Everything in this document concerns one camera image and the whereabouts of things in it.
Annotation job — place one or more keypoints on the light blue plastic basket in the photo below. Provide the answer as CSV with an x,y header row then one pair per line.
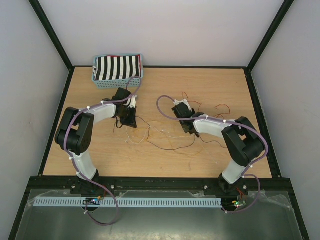
x,y
132,82

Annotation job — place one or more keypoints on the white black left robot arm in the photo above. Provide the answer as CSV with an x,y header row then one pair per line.
x,y
74,134

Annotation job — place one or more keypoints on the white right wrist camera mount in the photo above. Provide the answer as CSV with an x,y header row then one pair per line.
x,y
184,101

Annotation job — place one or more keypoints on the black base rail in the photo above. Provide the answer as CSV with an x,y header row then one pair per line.
x,y
210,186

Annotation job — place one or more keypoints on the black white striped cloth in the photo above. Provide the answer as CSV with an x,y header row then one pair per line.
x,y
117,67

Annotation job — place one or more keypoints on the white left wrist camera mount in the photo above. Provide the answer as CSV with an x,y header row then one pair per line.
x,y
132,102

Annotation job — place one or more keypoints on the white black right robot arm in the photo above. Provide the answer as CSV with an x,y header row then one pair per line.
x,y
243,142

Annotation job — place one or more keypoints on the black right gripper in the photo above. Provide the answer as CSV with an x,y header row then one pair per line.
x,y
186,132

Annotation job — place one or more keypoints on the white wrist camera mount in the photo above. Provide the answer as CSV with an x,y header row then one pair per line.
x,y
184,101
132,102

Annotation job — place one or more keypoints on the clear zip tie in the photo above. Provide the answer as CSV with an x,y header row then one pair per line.
x,y
209,154

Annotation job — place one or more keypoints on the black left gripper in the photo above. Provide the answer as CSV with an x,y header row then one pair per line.
x,y
131,121

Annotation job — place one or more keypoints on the light blue slotted cable duct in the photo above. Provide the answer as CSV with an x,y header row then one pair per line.
x,y
129,202

